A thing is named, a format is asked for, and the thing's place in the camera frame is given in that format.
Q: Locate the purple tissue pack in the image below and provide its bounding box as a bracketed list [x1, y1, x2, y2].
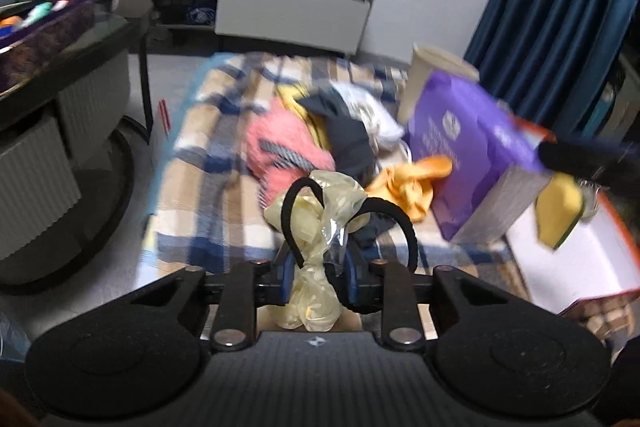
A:
[408, 72, 550, 244]

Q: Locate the pink fuzzy sock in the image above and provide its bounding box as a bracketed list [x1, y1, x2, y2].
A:
[244, 98, 335, 209]

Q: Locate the purple snack tray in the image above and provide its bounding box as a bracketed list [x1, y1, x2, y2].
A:
[1, 0, 96, 92]

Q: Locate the beige cylindrical bin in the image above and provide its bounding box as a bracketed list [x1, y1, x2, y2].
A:
[397, 43, 480, 124]

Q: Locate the blue curtain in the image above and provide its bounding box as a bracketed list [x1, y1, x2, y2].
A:
[464, 0, 638, 135]

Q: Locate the grey tv cabinet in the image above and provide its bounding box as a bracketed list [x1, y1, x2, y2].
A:
[151, 0, 374, 56]

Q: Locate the white knitted cloth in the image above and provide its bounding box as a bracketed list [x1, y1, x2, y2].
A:
[331, 81, 404, 150]

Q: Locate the round black coffee table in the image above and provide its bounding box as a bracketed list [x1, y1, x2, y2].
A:
[1, 0, 153, 295]

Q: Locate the plaid blanket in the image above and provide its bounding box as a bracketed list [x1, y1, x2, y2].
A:
[141, 51, 532, 303]

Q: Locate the orange rimmed white box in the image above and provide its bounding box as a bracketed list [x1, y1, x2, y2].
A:
[504, 116, 640, 318]

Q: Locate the pale yellow plastic bag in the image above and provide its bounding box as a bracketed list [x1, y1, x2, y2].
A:
[269, 170, 369, 333]

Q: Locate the yellow green sponge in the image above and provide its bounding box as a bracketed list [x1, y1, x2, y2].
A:
[535, 172, 585, 249]

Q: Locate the orange cloth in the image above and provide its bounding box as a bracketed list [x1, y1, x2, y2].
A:
[366, 155, 454, 223]

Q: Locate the dark navy cloth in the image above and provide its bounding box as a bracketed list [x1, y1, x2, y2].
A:
[297, 87, 375, 187]

